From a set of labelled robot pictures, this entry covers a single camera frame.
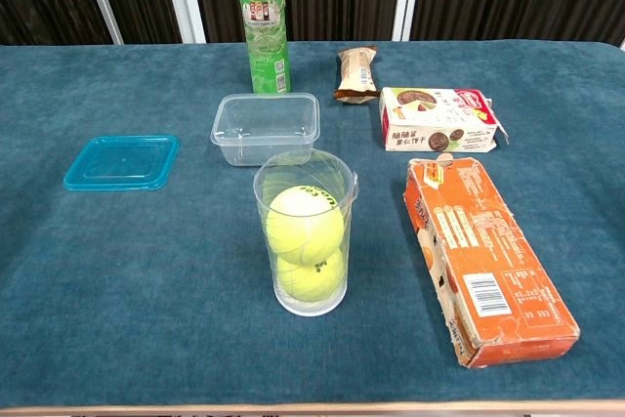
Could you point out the blue plastic lid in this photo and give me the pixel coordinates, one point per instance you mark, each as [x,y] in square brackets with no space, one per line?
[122,163]

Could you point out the clear plastic food container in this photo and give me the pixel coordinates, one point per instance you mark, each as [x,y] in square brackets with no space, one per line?
[266,129]

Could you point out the white cookie box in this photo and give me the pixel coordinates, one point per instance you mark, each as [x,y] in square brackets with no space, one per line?
[439,119]

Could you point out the yellow tennis ball large print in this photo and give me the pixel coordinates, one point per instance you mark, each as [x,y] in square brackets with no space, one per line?
[305,224]

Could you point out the teal velvet tablecloth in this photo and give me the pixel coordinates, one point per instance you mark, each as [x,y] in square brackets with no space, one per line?
[146,265]

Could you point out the worn orange carton box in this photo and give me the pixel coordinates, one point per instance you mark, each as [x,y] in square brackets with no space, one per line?
[488,261]

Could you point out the beige brown snack bar wrapper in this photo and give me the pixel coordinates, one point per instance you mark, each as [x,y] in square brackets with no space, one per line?
[357,75]

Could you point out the yellow tennis ball small print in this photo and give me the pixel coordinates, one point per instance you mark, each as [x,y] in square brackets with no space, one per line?
[310,278]

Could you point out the clear plastic cup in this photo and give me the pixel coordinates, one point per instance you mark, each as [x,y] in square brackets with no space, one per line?
[342,182]

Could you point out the green chip can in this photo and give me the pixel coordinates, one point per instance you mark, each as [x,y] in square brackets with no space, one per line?
[263,26]

